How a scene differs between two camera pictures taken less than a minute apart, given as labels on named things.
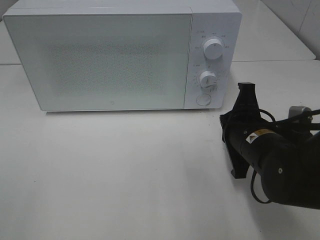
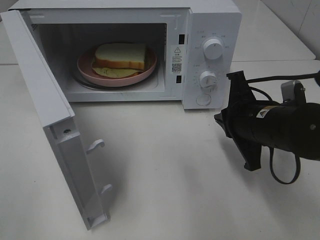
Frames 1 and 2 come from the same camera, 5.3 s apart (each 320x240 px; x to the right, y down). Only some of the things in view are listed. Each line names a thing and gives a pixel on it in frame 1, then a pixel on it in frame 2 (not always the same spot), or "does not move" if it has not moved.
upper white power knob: x=213 y=48 does not move
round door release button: x=203 y=99 does not move
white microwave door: x=78 y=61 → x=70 y=151
